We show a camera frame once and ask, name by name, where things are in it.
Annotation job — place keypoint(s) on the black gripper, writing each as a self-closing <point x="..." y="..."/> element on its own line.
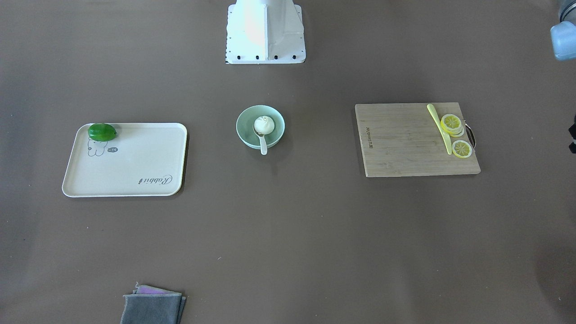
<point x="573" y="134"/>

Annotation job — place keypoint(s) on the white ceramic spoon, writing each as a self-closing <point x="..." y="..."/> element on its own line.
<point x="262" y="140"/>

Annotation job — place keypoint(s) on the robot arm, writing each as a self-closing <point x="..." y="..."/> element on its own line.
<point x="563" y="34"/>

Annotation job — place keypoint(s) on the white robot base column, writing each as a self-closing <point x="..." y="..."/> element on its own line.
<point x="265" y="32"/>

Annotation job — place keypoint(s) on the light green bowl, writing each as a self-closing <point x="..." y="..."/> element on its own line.
<point x="245" y="122"/>

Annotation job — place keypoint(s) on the lemon slice upper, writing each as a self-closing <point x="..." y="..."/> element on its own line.
<point x="462" y="149"/>

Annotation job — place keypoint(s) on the lemon slice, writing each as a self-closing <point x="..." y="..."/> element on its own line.
<point x="452" y="125"/>
<point x="462" y="149"/>

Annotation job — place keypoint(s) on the lemon slice lower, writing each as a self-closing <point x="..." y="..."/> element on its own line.
<point x="452" y="125"/>

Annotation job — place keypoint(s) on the yellow plastic knife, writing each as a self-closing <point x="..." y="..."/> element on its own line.
<point x="446" y="138"/>

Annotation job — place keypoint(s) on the wooden cutting board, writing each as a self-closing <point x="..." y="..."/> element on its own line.
<point x="402" y="140"/>

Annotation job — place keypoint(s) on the white rabbit tray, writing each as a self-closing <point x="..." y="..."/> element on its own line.
<point x="144" y="159"/>

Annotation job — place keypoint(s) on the grey folded cloth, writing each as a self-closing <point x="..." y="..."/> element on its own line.
<point x="152" y="305"/>

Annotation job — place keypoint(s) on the green lime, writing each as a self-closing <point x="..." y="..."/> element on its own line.
<point x="102" y="132"/>

